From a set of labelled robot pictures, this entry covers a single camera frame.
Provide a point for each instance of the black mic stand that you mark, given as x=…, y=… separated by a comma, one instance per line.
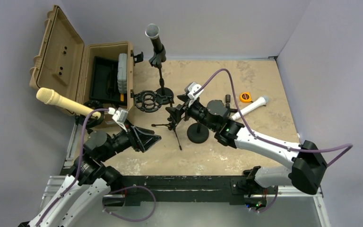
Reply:
x=197, y=133
x=161, y=78
x=92, y=121

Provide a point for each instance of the black dynamic microphone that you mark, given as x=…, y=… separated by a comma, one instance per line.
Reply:
x=152, y=31

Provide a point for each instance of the orange tape measure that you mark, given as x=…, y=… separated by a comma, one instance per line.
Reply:
x=246, y=97

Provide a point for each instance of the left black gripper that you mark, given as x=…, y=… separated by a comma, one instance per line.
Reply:
x=143, y=140

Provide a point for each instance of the white wireless microphone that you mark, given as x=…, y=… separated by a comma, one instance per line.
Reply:
x=244, y=111

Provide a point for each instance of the black mic clip adapter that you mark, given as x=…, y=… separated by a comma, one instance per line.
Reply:
x=227, y=104

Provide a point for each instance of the tripod shock mount stand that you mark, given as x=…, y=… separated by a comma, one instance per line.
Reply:
x=149, y=101

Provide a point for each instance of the beige handheld microphone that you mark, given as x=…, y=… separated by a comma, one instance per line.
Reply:
x=51, y=97

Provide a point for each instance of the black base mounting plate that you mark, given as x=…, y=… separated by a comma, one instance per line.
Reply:
x=231, y=189

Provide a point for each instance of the tan hard case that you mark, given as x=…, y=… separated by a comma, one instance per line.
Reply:
x=65, y=64

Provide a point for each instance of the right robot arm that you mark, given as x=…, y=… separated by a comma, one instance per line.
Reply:
x=301, y=165

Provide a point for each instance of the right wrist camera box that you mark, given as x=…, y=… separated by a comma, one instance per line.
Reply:
x=193, y=91

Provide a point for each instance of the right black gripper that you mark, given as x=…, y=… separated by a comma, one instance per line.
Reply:
x=176, y=112

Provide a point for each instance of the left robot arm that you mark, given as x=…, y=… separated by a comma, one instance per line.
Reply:
x=89, y=179

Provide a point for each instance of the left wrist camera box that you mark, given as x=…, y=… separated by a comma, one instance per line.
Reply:
x=120, y=116

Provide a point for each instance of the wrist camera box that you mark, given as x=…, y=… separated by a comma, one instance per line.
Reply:
x=193, y=91
x=120, y=116

